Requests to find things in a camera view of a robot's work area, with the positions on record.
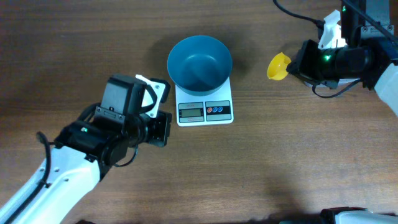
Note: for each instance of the yellow plastic measuring scoop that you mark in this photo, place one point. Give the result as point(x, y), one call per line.
point(277, 69)

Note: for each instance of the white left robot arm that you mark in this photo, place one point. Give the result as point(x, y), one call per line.
point(85, 150)

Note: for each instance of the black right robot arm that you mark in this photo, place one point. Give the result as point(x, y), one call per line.
point(357, 45)

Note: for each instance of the white digital kitchen scale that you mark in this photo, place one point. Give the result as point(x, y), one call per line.
point(213, 109)

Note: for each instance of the blue plastic bowl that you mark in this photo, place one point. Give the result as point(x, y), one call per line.
point(199, 65)

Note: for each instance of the clear plastic food container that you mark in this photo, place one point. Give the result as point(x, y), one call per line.
point(333, 84)

